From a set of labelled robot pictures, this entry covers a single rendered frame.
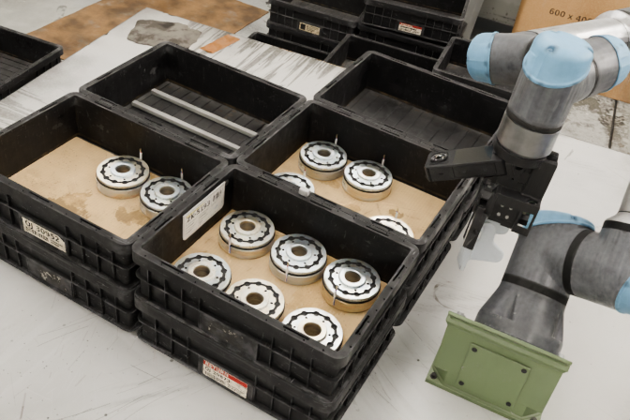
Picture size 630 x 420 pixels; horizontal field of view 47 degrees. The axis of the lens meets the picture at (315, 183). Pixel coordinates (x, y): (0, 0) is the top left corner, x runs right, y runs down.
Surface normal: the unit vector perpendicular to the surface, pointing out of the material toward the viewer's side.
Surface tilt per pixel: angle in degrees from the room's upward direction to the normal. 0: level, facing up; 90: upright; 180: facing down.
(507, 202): 87
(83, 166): 0
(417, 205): 0
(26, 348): 0
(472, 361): 90
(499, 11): 90
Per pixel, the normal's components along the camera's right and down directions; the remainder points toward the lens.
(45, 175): 0.11, -0.78
